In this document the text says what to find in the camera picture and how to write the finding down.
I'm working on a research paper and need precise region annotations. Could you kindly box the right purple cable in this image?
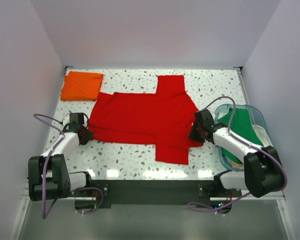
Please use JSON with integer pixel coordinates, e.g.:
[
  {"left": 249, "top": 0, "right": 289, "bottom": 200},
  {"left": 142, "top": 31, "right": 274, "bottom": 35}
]
[{"left": 186, "top": 96, "right": 288, "bottom": 213}]

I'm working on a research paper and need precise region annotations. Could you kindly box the folded orange t shirt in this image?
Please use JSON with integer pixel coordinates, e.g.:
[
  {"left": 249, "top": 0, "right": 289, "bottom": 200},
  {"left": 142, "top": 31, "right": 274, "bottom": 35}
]
[{"left": 60, "top": 71, "right": 104, "bottom": 101}]

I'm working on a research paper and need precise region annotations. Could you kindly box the green t shirt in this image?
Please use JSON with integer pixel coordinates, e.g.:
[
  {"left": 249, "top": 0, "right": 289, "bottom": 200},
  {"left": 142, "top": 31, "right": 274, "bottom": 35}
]
[{"left": 218, "top": 108, "right": 264, "bottom": 164}]

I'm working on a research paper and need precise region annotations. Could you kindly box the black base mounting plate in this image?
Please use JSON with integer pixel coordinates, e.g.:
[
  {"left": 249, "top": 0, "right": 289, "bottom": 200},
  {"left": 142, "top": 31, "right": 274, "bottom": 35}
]
[{"left": 69, "top": 178, "right": 243, "bottom": 217}]

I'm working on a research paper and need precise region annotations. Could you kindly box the beige t shirt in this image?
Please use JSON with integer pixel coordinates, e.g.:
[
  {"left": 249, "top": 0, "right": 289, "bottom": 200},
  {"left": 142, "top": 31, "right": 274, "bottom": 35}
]
[{"left": 229, "top": 160, "right": 244, "bottom": 172}]

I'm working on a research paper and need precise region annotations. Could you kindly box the clear blue plastic basket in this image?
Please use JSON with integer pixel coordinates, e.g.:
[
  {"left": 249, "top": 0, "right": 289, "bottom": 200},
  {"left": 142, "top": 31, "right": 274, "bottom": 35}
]
[{"left": 214, "top": 104, "right": 268, "bottom": 171}]

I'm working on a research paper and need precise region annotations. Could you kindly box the red t shirt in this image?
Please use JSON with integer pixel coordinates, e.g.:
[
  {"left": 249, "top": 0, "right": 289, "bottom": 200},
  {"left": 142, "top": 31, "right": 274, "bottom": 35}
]
[{"left": 88, "top": 75, "right": 203, "bottom": 165}]

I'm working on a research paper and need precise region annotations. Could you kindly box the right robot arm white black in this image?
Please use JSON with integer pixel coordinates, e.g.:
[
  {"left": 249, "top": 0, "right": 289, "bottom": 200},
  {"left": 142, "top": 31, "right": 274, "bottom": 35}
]
[{"left": 188, "top": 109, "right": 288, "bottom": 198}]

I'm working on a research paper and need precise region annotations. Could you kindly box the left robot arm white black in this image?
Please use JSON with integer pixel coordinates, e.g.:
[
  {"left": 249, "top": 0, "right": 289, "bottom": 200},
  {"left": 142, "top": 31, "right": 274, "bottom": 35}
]
[{"left": 28, "top": 112, "right": 94, "bottom": 202}]

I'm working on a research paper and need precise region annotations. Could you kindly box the white t shirt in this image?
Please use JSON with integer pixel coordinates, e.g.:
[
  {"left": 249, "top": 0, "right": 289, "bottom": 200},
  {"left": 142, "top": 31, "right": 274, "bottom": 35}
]
[{"left": 252, "top": 124, "right": 273, "bottom": 147}]

